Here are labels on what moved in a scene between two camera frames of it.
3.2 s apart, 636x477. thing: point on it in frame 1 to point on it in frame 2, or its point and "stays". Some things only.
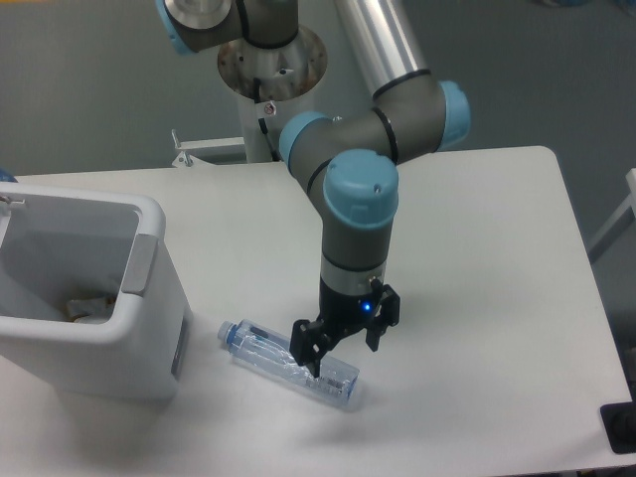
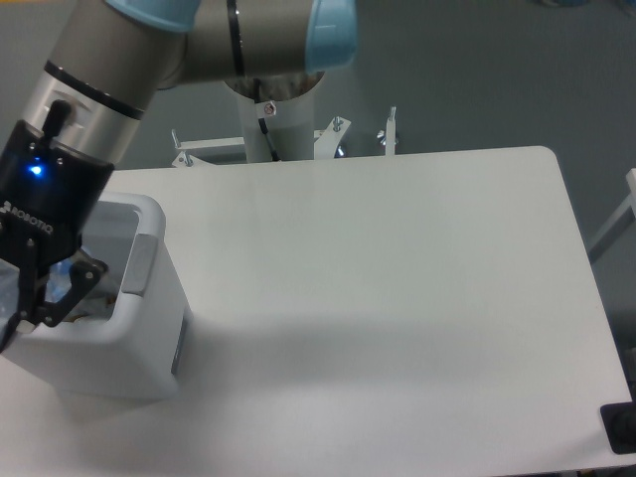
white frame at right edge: x=618 y=225 stays
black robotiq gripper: x=339 y=313 to x=49 y=190
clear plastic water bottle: x=269 y=353 to x=58 y=285
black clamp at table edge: x=619 y=420 stays
